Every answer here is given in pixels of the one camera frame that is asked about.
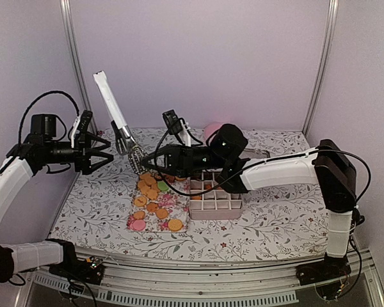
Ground floral cookie tray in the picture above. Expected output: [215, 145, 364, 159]
[127, 172, 190, 233]

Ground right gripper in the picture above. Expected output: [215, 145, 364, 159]
[140, 143, 228, 178]

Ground round cream sandwich cookie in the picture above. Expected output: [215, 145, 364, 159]
[168, 219, 184, 232]

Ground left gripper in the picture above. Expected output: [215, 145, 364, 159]
[45, 130, 114, 174]

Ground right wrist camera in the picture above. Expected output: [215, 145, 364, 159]
[163, 109, 191, 146]

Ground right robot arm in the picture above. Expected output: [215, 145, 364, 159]
[141, 123, 360, 279]

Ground compartment tin box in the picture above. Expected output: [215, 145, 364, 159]
[189, 169, 243, 221]

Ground metal tin lid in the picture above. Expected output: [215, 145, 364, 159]
[241, 148, 271, 159]

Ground right aluminium post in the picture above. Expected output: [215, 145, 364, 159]
[302, 0, 339, 137]

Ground metal tongs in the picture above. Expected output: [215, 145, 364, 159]
[93, 71, 146, 175]

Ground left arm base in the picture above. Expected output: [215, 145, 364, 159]
[49, 239, 105, 285]

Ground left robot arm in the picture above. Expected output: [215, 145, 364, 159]
[0, 90, 113, 283]

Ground front aluminium rail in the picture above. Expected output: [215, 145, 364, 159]
[15, 248, 384, 307]

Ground left aluminium post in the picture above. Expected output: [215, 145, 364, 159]
[59, 0, 99, 137]

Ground pink round cookie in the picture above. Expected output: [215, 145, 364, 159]
[129, 219, 146, 232]

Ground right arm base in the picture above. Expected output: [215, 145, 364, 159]
[296, 254, 351, 285]

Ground green sandwich cookie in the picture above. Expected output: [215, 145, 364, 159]
[157, 181, 169, 191]

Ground pink plate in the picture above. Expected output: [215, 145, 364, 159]
[204, 122, 223, 139]

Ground aluminium post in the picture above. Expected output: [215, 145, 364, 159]
[302, 0, 339, 137]
[59, 0, 99, 137]

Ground floral tablecloth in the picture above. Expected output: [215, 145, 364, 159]
[49, 127, 343, 263]

